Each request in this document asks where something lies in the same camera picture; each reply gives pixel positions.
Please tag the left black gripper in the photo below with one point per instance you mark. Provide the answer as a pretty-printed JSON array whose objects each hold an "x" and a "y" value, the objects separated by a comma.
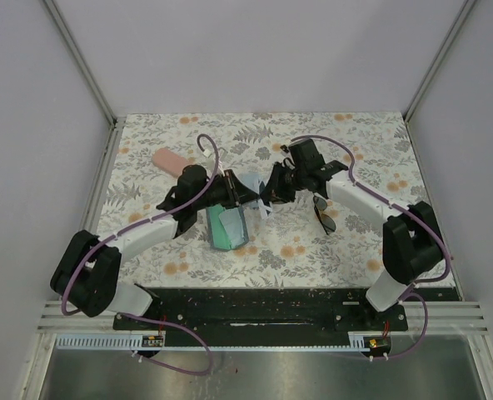
[{"x": 236, "y": 192}]

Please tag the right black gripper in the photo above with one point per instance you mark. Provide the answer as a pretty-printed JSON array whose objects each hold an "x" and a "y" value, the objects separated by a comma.
[{"x": 273, "y": 191}]

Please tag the light blue cleaning cloth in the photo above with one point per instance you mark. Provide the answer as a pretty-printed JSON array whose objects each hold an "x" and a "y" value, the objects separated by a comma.
[{"x": 255, "y": 182}]

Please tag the white frame sunglasses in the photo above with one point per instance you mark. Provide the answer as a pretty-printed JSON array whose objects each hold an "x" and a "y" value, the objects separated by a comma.
[{"x": 265, "y": 208}]

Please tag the grey-blue glasses case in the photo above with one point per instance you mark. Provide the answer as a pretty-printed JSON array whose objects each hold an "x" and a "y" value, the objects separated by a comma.
[{"x": 218, "y": 238}]

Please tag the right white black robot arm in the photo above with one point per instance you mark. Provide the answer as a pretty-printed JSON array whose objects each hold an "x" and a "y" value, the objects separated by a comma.
[{"x": 411, "y": 240}]

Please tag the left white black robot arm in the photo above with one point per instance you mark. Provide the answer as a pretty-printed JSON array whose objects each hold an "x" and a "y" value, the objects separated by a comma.
[{"x": 87, "y": 275}]

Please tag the black aviator sunglasses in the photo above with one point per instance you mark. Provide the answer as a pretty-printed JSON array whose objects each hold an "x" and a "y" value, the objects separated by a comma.
[{"x": 327, "y": 222}]

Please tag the floral patterned table mat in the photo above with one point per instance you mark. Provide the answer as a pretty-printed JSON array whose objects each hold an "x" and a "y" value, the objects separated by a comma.
[{"x": 288, "y": 248}]

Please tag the pink glasses case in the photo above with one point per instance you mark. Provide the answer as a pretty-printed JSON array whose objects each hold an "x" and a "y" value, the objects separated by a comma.
[{"x": 169, "y": 162}]

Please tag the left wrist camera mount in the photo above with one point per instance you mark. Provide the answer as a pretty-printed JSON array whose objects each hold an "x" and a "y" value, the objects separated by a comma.
[{"x": 217, "y": 156}]

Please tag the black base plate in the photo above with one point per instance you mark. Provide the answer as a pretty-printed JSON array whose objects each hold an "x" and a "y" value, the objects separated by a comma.
[{"x": 292, "y": 312}]

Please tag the left aluminium side rail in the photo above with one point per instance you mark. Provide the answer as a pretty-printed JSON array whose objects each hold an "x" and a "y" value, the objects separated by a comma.
[{"x": 101, "y": 178}]

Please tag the white slotted cable duct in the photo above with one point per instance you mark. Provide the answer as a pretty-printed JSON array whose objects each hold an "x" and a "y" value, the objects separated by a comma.
[{"x": 238, "y": 341}]

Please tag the left aluminium frame post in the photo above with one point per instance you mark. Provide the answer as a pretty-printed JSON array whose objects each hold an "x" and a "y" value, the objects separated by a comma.
[{"x": 54, "y": 12}]

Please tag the aluminium frame post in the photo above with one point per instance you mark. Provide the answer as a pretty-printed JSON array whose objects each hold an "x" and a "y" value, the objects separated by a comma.
[
  {"x": 54, "y": 12},
  {"x": 442, "y": 53}
]

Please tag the right aluminium frame post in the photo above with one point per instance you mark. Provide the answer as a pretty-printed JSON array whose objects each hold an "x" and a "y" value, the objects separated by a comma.
[{"x": 442, "y": 53}]

